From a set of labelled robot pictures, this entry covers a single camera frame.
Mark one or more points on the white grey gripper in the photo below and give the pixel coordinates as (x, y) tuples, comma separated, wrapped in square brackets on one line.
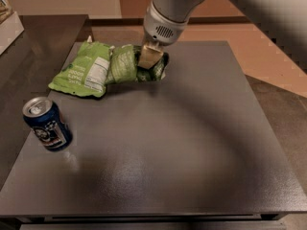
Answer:
[(161, 29)]

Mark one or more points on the dark green jalapeno chip bag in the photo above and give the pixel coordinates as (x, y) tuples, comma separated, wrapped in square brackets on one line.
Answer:
[(124, 66)]

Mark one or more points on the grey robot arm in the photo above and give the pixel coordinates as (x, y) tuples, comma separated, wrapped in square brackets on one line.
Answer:
[(284, 22)]

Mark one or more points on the light green rice chip bag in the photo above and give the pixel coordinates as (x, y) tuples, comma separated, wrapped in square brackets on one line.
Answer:
[(86, 75)]

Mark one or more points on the blue soda can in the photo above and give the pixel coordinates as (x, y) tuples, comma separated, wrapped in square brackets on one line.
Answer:
[(43, 117)]

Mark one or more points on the white box at left edge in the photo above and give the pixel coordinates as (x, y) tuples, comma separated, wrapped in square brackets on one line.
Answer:
[(10, 26)]

